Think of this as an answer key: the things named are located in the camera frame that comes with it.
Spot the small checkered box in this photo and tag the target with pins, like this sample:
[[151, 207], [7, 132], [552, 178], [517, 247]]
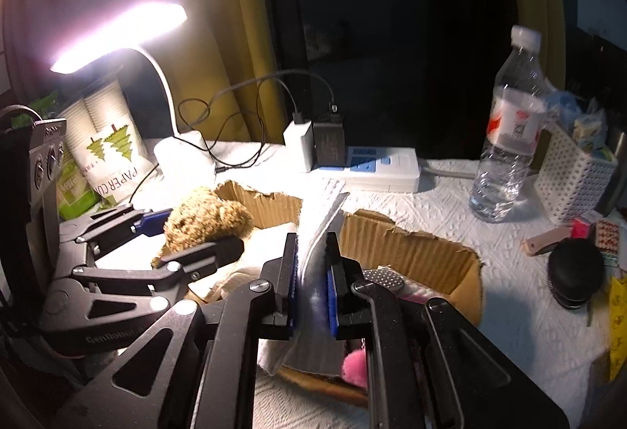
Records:
[[607, 238]]

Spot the green plastic bag pack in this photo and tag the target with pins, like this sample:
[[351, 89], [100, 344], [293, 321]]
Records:
[[73, 194]]

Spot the black round zip case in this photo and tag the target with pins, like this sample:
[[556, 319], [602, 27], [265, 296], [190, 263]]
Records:
[[575, 272]]

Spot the cardboard box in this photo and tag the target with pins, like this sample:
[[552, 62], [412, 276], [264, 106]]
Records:
[[406, 243]]

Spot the small pink box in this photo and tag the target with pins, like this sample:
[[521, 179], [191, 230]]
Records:
[[584, 227]]

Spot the crumpled blue plastic bag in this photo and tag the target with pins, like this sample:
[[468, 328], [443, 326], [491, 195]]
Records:
[[583, 120]]

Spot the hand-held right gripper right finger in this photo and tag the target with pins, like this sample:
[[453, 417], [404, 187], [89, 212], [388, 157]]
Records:
[[333, 292]]

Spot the dark glass window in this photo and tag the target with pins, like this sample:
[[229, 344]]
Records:
[[392, 17]]

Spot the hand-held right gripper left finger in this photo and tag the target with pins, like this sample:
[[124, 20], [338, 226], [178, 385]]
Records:
[[292, 282]]

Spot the pink fluffy pompom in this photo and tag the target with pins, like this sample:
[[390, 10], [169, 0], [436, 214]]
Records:
[[355, 365]]

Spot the pack of paper cups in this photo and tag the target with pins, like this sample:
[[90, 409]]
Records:
[[112, 145]]

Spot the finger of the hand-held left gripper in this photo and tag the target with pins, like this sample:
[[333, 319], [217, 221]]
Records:
[[205, 253], [152, 219]]

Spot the white power strip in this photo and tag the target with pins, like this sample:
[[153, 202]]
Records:
[[382, 167]]

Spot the grey dotted sock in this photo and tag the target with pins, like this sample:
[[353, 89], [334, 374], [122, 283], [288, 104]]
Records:
[[387, 279]]

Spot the tan folding knife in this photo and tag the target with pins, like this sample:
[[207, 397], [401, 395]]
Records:
[[546, 242]]

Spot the black charger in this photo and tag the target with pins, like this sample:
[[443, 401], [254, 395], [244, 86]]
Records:
[[329, 142]]

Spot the clear plastic water bottle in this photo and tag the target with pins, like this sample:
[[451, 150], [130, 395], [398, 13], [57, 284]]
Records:
[[509, 140]]

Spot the white desk lamp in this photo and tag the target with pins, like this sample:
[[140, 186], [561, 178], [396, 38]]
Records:
[[122, 35]]

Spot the yellow plastic packet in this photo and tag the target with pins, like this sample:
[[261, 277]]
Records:
[[618, 326]]

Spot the white tablecloth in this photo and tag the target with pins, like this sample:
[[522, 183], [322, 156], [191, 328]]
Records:
[[514, 272]]

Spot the brown fuzzy plush toy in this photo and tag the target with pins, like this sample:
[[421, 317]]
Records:
[[205, 213]]

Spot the white charger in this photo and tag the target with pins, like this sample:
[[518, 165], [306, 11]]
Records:
[[299, 145]]

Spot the white perforated basket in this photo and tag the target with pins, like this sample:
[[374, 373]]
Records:
[[573, 184]]

